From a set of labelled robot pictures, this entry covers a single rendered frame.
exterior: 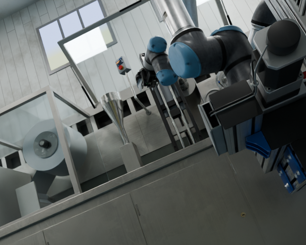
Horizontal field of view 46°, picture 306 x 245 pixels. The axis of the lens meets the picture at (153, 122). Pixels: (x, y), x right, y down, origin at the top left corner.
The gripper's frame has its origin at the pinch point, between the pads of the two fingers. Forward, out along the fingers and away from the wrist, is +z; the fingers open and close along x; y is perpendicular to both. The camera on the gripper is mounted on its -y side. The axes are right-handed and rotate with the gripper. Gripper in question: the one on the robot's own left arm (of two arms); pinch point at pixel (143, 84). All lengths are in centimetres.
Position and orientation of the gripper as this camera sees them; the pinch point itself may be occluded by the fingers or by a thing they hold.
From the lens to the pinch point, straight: 173.3
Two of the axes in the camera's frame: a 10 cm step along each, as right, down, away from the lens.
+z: -1.8, 4.4, 8.8
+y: 2.2, 8.9, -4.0
